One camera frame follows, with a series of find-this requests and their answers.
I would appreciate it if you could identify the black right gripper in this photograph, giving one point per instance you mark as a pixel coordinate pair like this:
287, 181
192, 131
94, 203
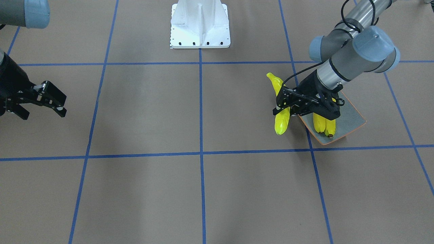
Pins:
7, 78

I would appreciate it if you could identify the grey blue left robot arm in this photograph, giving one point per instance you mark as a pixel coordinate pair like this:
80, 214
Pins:
356, 45

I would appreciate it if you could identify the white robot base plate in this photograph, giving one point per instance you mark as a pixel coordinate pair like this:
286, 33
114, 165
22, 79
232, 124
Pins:
200, 24

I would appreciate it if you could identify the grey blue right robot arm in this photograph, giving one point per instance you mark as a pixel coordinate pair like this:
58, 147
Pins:
32, 14

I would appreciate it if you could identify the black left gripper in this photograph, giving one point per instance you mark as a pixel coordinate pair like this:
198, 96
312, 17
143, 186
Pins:
309, 85

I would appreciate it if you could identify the yellow banana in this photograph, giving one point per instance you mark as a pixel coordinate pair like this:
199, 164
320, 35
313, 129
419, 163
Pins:
319, 123
330, 127
282, 118

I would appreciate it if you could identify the grey square plate orange rim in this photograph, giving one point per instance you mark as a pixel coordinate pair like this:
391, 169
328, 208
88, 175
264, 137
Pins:
349, 121

